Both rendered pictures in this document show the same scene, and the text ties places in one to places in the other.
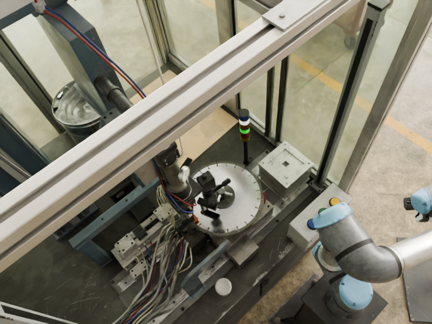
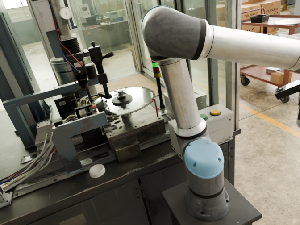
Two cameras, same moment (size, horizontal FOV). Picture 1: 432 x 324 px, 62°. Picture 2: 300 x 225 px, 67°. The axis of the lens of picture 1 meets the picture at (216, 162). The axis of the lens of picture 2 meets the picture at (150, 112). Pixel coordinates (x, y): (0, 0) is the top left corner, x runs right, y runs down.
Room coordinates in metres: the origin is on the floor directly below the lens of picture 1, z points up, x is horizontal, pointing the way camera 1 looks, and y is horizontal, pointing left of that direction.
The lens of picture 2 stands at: (-0.36, -0.43, 1.43)
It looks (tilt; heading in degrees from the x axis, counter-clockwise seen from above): 28 degrees down; 16
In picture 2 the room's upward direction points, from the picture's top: 11 degrees counter-clockwise
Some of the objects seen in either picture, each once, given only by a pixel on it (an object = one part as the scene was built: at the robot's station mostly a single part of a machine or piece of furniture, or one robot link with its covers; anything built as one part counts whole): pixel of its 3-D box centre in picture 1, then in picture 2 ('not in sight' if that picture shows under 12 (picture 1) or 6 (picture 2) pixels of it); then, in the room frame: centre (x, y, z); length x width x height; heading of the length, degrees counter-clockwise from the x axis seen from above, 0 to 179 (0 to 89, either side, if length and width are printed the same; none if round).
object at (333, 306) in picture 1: (346, 298); (206, 192); (0.20, -0.41, 0.80); 0.15 x 0.15 x 0.10
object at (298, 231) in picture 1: (318, 217); (201, 130); (0.54, -0.40, 0.82); 0.28 x 0.11 x 0.15; 122
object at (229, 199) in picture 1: (222, 195); (121, 97); (0.67, 0.00, 0.96); 0.11 x 0.11 x 0.03
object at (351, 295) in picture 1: (352, 290); (203, 164); (0.21, -0.41, 0.91); 0.13 x 0.12 x 0.14; 14
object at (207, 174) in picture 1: (207, 188); (98, 63); (0.61, 0.05, 1.17); 0.06 x 0.05 x 0.20; 113
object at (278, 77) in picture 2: not in sight; (273, 52); (2.76, -1.30, 0.50); 0.92 x 0.51 x 0.99; 31
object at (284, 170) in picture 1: (284, 171); (185, 106); (0.80, -0.31, 0.82); 0.18 x 0.18 x 0.15; 32
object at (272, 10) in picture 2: not in sight; (240, 28); (4.79, -1.21, 0.46); 1.26 x 0.86 x 0.92; 26
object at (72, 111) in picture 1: (97, 121); (77, 77); (1.23, 0.56, 0.93); 0.31 x 0.31 x 0.36
